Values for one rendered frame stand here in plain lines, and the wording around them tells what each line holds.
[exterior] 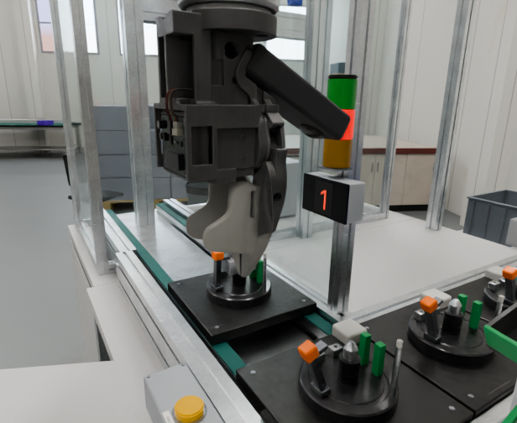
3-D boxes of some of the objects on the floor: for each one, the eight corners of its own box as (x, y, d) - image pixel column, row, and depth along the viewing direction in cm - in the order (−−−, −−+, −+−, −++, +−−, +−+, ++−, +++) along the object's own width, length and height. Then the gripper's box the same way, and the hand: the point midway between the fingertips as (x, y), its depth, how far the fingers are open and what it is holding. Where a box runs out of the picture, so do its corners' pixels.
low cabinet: (431, 211, 507) (441, 148, 484) (272, 216, 476) (274, 148, 453) (374, 184, 670) (379, 135, 647) (253, 186, 638) (253, 134, 615)
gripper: (144, 19, 30) (159, 270, 36) (187, -5, 23) (197, 315, 29) (242, 31, 35) (240, 253, 41) (304, 13, 27) (291, 289, 33)
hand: (250, 260), depth 36 cm, fingers closed
